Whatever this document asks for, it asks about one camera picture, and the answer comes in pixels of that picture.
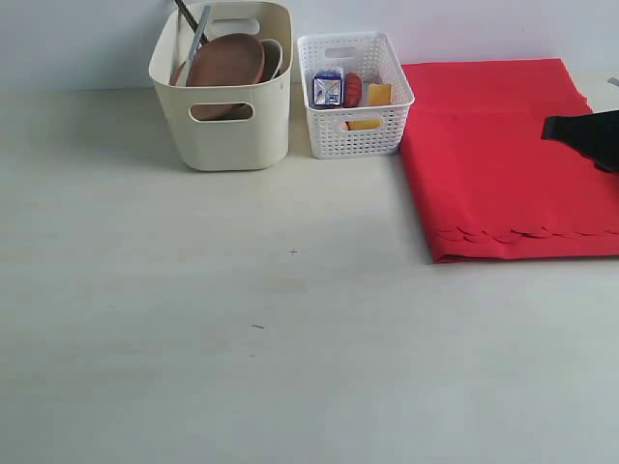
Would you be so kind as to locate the red tablecloth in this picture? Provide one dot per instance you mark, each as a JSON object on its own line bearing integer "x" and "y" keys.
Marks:
{"x": 485, "y": 182}

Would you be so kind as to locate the yellow cake wedge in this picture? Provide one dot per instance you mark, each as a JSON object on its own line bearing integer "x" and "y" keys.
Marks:
{"x": 378, "y": 95}

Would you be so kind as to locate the red sausage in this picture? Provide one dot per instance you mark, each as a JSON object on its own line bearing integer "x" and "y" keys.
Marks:
{"x": 353, "y": 90}

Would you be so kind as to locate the small milk carton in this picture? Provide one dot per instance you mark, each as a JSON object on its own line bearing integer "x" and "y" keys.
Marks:
{"x": 327, "y": 88}

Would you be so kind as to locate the white ceramic bowl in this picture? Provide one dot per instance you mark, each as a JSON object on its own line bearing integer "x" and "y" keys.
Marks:
{"x": 273, "y": 58}

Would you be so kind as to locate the round wooden plate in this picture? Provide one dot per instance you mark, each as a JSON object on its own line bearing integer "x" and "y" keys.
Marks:
{"x": 232, "y": 60}

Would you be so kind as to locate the silver table knife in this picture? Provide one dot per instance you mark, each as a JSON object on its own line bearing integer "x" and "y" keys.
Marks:
{"x": 198, "y": 39}

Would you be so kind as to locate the dark wooden chopstick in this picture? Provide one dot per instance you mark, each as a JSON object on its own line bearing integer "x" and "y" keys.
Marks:
{"x": 189, "y": 18}

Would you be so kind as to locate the white perforated plastic basket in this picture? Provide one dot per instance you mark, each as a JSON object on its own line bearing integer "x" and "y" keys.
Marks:
{"x": 371, "y": 56}

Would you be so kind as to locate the cream plastic storage bin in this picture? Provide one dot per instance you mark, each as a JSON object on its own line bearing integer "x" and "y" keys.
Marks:
{"x": 256, "y": 143}

